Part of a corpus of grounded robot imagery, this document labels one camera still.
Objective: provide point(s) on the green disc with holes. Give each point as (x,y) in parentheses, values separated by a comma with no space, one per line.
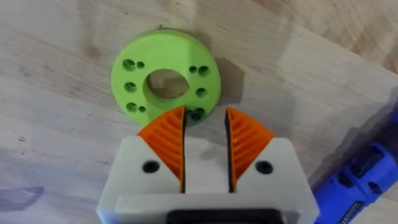
(164,56)

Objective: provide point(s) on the blue electric screwdriver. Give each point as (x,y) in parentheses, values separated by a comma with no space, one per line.
(354,186)

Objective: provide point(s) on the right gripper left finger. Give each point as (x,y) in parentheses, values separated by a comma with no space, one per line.
(155,155)

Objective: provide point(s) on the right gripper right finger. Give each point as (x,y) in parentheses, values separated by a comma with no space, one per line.
(264,161)

